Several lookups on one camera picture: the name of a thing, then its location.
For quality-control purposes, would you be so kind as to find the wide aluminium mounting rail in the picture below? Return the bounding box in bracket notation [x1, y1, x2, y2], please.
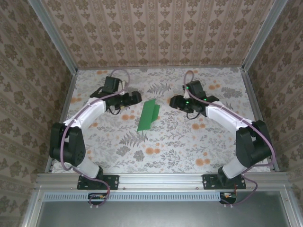
[35, 172, 293, 191]

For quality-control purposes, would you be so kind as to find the short aluminium frame beam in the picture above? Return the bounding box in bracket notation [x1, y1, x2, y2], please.
[279, 190, 303, 227]
[21, 190, 45, 227]

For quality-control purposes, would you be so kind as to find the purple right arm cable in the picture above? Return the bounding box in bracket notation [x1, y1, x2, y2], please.
[184, 70, 277, 209]

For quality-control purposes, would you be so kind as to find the aluminium side rail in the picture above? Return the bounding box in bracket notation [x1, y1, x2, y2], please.
[45, 70, 80, 175]
[240, 67, 280, 173]

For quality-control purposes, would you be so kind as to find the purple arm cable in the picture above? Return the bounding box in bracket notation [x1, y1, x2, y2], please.
[60, 68, 131, 210]
[184, 70, 277, 209]

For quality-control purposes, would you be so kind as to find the small electronics board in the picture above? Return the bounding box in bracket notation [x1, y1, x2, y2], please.
[89, 192, 107, 205]
[219, 192, 238, 204]

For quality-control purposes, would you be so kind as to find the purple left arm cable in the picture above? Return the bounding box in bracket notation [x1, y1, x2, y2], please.
[60, 68, 131, 210]

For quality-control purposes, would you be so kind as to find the aluminium frame post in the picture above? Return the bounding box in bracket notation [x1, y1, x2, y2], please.
[27, 0, 79, 74]
[241, 0, 284, 73]

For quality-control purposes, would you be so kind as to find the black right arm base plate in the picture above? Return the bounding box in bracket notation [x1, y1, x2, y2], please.
[203, 174, 247, 190]

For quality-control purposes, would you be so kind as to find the green paper sheet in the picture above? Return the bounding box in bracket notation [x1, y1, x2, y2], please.
[136, 99, 161, 132]

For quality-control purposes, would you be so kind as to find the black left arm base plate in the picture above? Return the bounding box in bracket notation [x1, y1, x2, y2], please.
[77, 174, 119, 190]

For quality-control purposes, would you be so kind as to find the grey slotted cable duct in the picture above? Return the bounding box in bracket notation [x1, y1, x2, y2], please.
[43, 191, 237, 202]

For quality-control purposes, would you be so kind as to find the grey metal sheet panel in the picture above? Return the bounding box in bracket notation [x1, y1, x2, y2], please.
[35, 201, 293, 227]

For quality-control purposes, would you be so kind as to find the floral patterned table cover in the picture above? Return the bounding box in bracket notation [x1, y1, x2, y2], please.
[51, 67, 273, 175]

